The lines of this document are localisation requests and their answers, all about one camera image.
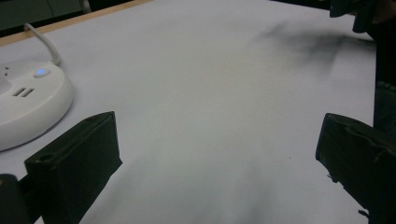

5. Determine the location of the white power cable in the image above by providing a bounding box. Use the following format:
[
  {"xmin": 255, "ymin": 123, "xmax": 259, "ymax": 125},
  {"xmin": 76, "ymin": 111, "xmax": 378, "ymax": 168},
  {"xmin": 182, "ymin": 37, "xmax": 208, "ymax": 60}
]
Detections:
[{"xmin": 23, "ymin": 22, "xmax": 62, "ymax": 66}]

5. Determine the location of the white round power strip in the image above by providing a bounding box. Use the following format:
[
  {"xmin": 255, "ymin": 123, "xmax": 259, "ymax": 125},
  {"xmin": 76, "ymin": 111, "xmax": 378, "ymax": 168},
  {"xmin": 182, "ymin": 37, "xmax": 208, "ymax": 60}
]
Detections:
[{"xmin": 0, "ymin": 60, "xmax": 75, "ymax": 152}]

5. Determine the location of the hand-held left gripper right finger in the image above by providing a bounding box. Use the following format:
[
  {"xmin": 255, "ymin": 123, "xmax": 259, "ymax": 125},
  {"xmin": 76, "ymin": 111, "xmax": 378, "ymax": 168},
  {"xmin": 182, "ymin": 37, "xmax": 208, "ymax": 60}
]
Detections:
[{"xmin": 315, "ymin": 112, "xmax": 396, "ymax": 224}]

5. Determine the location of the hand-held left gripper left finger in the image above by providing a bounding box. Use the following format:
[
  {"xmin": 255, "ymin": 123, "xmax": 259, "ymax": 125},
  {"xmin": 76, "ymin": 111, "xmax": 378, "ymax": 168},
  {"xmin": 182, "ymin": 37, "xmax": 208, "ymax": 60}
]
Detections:
[{"xmin": 23, "ymin": 110, "xmax": 123, "ymax": 224}]

